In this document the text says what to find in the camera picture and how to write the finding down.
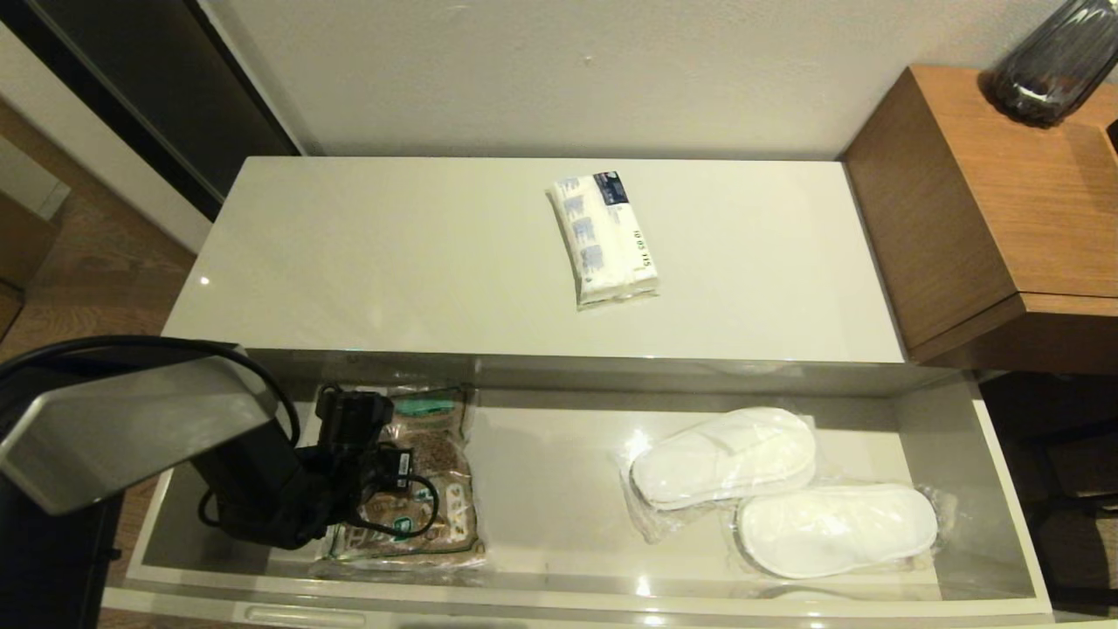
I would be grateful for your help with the brown wooden desk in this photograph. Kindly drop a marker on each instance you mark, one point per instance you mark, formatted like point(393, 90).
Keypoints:
point(1004, 218)

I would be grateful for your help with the black metal chair legs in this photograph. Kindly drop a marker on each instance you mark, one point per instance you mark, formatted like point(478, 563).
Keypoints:
point(1083, 503)

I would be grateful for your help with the white glossy low cabinet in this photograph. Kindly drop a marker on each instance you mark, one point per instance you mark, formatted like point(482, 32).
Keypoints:
point(349, 262)

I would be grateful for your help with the white tissue pack blue print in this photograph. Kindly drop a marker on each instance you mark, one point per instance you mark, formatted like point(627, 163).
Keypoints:
point(603, 245)

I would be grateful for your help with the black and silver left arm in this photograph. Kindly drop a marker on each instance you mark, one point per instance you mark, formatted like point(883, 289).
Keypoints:
point(131, 428)

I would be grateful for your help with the dark ribbed glass vase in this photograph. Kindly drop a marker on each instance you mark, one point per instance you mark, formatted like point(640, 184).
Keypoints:
point(1048, 70)

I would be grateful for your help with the brown grain bag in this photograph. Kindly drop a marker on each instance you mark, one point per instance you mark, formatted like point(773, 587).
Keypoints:
point(445, 454)

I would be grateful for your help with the white slipper in plastic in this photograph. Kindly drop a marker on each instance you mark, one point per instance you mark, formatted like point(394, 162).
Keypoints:
point(725, 459)
point(838, 528)

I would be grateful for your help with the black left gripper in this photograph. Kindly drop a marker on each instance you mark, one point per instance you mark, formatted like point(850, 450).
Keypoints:
point(367, 480)

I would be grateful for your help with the white door frame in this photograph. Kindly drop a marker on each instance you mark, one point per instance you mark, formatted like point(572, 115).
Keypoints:
point(87, 140)

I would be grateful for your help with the black door panel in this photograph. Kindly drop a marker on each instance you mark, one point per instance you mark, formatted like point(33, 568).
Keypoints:
point(157, 79)

